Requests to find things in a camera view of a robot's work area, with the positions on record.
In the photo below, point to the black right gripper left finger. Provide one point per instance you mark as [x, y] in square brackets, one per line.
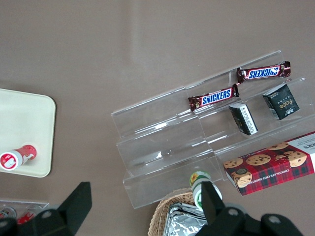
[76, 206]

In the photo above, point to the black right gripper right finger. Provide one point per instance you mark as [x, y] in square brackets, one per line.
[211, 204]

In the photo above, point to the oval wicker basket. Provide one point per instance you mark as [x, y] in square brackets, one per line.
[160, 211]

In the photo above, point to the beige plastic tray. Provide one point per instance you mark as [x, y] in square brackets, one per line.
[24, 123]

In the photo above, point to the green white yogurt cup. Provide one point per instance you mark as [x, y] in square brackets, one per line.
[197, 180]

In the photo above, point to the stacked foil containers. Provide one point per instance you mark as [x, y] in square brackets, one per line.
[183, 221]

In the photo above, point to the clear acrylic bottle rack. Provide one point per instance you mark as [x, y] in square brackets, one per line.
[37, 205]

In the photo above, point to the red tartan cookie box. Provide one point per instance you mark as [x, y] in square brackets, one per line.
[270, 167]

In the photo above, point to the clear acrylic step shelf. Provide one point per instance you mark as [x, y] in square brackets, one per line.
[167, 147]

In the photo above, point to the red white yogurt cup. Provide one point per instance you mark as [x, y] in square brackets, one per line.
[22, 156]

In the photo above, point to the small black carton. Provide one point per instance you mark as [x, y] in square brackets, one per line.
[243, 119]
[283, 103]

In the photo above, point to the Snickers bar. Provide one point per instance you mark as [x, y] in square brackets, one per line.
[263, 72]
[214, 97]

